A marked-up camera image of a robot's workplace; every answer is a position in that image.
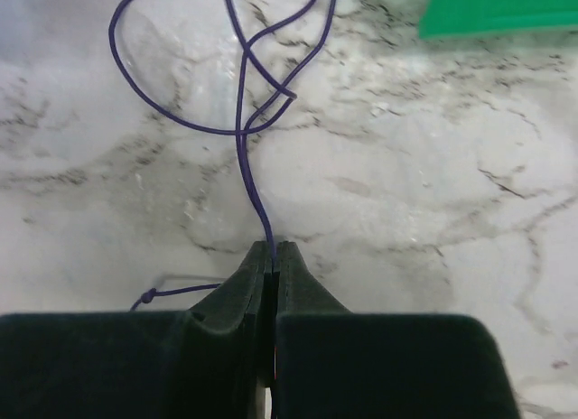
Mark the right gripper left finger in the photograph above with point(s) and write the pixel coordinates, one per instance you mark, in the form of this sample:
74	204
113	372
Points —
202	362

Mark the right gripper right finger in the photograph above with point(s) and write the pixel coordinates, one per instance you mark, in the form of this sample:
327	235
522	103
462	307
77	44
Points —
334	363

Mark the green bin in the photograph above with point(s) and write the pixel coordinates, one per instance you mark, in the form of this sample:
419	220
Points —
468	17

